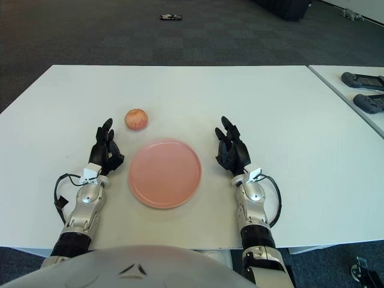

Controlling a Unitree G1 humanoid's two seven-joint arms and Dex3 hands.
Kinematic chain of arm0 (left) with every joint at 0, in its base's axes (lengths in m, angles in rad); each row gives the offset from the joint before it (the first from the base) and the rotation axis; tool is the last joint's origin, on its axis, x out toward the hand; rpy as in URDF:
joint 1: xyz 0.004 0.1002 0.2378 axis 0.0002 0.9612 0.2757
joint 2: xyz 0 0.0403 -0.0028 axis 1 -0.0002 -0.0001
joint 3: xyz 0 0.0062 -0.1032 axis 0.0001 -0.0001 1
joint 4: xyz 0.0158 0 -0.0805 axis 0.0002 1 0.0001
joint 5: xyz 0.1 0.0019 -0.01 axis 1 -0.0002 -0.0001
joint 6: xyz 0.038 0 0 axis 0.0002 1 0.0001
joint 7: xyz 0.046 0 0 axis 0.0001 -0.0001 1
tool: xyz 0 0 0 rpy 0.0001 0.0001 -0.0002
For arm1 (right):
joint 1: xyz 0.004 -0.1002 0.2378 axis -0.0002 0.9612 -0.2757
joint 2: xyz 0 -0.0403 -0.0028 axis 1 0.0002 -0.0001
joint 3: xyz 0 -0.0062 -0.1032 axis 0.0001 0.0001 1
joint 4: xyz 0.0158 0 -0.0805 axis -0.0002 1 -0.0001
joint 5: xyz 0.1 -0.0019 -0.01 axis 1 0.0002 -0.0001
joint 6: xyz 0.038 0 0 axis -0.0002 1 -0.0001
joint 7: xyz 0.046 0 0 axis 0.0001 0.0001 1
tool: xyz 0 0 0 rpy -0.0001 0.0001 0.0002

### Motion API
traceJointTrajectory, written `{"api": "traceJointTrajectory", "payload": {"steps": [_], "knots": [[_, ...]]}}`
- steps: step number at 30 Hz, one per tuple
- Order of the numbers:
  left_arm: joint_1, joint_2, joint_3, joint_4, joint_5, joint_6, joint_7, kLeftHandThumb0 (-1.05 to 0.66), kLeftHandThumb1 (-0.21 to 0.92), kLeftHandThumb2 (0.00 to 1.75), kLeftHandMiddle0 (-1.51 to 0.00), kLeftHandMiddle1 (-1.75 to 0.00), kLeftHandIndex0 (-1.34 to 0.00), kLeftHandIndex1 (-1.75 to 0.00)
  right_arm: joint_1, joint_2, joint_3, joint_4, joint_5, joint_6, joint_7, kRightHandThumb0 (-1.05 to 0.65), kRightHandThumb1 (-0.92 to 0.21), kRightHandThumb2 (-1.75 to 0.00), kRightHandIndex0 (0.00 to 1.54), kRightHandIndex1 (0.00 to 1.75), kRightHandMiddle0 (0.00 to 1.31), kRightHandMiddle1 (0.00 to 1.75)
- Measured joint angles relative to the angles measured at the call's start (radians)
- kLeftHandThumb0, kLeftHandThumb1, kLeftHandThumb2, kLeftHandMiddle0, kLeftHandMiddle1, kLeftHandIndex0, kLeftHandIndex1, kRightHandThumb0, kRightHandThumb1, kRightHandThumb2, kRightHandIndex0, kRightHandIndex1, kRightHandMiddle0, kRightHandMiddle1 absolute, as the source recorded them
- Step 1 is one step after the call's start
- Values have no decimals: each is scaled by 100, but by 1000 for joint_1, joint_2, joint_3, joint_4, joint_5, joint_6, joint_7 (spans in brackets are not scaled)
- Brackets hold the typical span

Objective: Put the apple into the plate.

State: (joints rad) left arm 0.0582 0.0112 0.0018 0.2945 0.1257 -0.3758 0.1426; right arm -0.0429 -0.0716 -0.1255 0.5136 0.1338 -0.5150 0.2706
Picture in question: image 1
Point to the red yellow apple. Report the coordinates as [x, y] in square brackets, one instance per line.
[136, 119]

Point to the small grey legged robot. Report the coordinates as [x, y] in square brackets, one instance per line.
[349, 13]

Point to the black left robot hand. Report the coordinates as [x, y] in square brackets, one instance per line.
[105, 150]

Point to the pink round plate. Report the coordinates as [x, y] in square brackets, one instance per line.
[165, 174]

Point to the black metal caster stand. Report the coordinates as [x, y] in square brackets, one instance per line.
[364, 270]

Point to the large black floor object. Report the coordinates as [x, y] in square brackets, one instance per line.
[288, 10]

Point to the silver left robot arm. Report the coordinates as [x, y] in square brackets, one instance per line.
[87, 195]

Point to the grey handheld controller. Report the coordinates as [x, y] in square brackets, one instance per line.
[360, 80]
[369, 103]

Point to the silver robot torso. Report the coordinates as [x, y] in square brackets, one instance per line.
[120, 264]

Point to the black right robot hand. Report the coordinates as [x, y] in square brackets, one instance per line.
[235, 153]

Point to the small dark floor object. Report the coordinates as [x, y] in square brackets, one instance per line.
[171, 17]

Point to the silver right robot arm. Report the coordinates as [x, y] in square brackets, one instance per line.
[253, 198]

